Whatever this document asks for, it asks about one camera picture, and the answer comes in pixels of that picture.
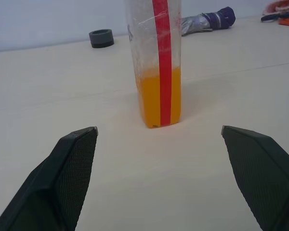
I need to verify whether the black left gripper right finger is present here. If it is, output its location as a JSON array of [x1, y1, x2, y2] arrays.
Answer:
[[221, 125, 289, 231]]

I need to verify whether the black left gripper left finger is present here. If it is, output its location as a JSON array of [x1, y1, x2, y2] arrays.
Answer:
[[0, 126, 99, 231]]

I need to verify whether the grey and black tape roll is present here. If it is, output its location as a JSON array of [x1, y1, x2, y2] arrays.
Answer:
[[88, 29, 115, 49]]

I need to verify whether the folded silver and purple umbrella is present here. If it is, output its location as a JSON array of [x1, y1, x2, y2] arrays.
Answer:
[[181, 6, 236, 37]]

